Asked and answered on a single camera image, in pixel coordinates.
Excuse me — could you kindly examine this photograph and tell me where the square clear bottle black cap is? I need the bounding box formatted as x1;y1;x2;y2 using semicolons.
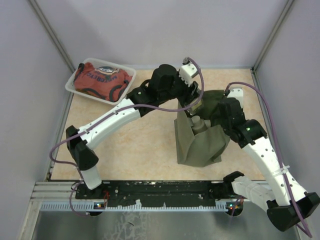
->
186;93;203;116

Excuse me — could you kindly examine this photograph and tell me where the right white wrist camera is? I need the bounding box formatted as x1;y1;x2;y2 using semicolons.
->
225;87;244;106

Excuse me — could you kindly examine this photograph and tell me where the white slotted cable duct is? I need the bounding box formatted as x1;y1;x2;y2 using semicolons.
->
39;201;241;213

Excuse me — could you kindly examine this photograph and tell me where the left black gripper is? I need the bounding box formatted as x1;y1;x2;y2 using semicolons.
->
158;67;199;104

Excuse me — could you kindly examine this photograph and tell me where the white plastic basket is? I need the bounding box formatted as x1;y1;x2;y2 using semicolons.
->
65;57;137;106

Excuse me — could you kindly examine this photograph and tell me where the olive green canvas bag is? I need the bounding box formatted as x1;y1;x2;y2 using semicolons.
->
174;90;230;168

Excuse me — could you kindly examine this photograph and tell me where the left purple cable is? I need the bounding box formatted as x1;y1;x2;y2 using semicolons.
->
49;56;206;217

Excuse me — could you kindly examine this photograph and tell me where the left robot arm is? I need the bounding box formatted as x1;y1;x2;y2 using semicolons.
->
66;62;202;199

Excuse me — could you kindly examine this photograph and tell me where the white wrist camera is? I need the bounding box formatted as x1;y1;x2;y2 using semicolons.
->
225;87;244;106
178;62;199;87

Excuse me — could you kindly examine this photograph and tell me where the red printed t-shirt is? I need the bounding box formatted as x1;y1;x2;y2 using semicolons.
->
73;62;132;103

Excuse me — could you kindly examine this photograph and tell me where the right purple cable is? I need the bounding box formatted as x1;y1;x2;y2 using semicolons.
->
226;81;313;238

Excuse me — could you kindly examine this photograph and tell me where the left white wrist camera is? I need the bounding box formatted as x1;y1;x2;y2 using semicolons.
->
178;62;199;87

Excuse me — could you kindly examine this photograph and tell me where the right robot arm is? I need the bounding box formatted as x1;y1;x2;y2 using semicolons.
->
218;97;320;232

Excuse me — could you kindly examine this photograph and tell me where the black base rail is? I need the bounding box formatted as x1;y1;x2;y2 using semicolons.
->
75;180;236;207

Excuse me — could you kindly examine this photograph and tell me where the green bottle white cap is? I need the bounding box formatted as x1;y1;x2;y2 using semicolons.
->
191;115;211;135

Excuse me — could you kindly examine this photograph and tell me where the purple cable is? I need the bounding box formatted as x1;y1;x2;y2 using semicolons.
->
226;81;313;238
49;56;206;217

